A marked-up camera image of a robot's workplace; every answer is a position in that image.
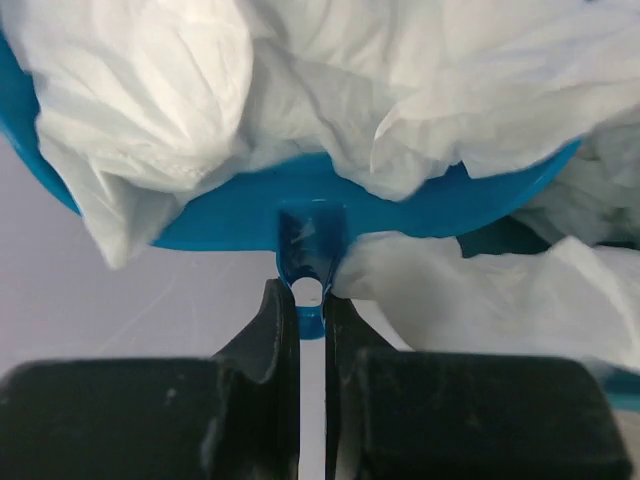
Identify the crumpled paper front left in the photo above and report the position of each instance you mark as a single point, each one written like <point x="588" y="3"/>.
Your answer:
<point x="578" y="299"/>

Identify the blue dustpan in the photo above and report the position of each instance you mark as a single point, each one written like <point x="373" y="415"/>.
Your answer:
<point x="307" y="215"/>

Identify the crumpled paper far right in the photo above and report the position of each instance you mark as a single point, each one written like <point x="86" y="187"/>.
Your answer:
<point x="397" y="92"/>

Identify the crumpled paper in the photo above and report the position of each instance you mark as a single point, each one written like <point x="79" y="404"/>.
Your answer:
<point x="142" y="106"/>
<point x="578" y="299"/>
<point x="397" y="92"/>

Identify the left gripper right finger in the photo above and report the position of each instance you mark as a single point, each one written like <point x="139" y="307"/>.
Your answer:
<point x="394" y="414"/>

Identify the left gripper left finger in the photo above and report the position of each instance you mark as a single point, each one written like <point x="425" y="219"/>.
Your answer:
<point x="233" y="415"/>

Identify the crumpled paper far left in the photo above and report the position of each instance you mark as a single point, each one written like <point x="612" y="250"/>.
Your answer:
<point x="142" y="106"/>

